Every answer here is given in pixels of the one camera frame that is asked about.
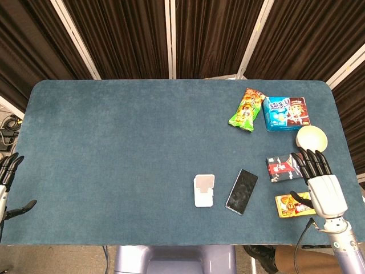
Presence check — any dark red-blue snack box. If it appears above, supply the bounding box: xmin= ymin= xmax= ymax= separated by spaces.
xmin=265 ymin=152 xmax=306 ymax=183

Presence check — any blue cable under table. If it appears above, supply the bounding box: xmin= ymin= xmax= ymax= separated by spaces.
xmin=102 ymin=245 xmax=111 ymax=274

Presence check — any black shoe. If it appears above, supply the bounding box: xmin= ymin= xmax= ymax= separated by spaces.
xmin=243 ymin=245 xmax=279 ymax=273

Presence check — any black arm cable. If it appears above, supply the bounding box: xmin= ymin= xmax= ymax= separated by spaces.
xmin=293 ymin=217 xmax=321 ymax=274

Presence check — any blue table mat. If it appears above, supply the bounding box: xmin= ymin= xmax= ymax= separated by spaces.
xmin=0 ymin=79 xmax=365 ymax=247

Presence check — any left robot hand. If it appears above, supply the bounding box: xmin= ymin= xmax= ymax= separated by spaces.
xmin=0 ymin=152 xmax=38 ymax=220

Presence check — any green snack bag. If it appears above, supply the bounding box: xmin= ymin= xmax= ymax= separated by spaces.
xmin=228 ymin=87 xmax=267 ymax=133

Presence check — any blue cookie box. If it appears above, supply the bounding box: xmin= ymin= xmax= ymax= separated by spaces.
xmin=262 ymin=96 xmax=312 ymax=133

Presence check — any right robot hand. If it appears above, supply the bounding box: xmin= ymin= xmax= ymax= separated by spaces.
xmin=290 ymin=147 xmax=348 ymax=220

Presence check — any yellow snack box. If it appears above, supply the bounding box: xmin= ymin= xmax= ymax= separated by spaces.
xmin=274 ymin=192 xmax=317 ymax=219

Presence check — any black smartphone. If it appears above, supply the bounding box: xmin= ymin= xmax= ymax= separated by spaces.
xmin=225 ymin=168 xmax=259 ymax=216

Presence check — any cream ceramic bowl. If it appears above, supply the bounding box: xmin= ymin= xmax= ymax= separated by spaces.
xmin=295 ymin=125 xmax=329 ymax=152

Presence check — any white phone stand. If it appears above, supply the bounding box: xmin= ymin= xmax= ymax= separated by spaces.
xmin=193 ymin=174 xmax=216 ymax=208

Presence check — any purple robot base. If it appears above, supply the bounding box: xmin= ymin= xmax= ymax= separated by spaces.
xmin=113 ymin=245 xmax=237 ymax=274

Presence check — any folding screen with brown curtain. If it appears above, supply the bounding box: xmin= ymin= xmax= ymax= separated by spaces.
xmin=0 ymin=0 xmax=365 ymax=189

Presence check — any black cables and equipment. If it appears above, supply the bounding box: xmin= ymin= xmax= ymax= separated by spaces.
xmin=0 ymin=113 xmax=23 ymax=152

